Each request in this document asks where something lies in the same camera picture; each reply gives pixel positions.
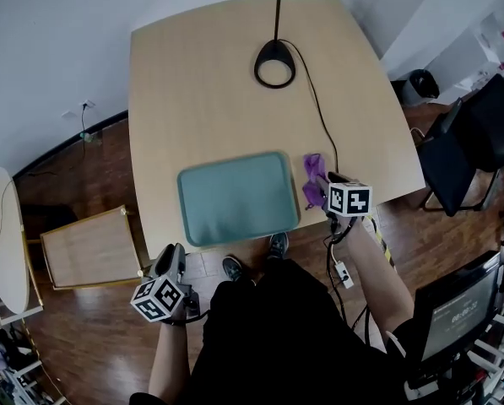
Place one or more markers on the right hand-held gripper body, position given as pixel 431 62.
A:
pixel 349 198

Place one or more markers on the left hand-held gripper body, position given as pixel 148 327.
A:
pixel 160 293

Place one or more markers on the purple cloth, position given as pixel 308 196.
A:
pixel 312 168

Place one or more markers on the teal green tray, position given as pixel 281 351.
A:
pixel 234 198

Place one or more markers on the person's right forearm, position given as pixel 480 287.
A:
pixel 376 281

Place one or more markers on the person's left forearm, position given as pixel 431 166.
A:
pixel 169 361

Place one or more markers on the yellow black striped tape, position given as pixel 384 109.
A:
pixel 382 243

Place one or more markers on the person's right grey shoe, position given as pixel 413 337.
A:
pixel 278 245

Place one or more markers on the person's grey shoe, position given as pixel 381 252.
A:
pixel 233 269
pixel 278 245

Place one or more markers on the white power strip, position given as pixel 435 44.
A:
pixel 344 274

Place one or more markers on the person's left grey shoe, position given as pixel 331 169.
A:
pixel 233 269

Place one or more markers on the black folding chair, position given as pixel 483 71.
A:
pixel 467 150

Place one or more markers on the person's black clothing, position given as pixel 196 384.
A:
pixel 285 336

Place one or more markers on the grey bin with black bag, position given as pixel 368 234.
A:
pixel 420 86

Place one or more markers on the black desk lamp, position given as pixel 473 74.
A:
pixel 272 59

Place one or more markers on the black computer monitor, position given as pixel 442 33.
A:
pixel 460 310

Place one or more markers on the round white table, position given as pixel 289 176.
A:
pixel 4 243

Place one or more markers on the white shelf unit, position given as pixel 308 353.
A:
pixel 494 28

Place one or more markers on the wooden cart with gold frame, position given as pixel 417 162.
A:
pixel 91 249

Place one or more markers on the white wall socket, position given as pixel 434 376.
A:
pixel 88 104

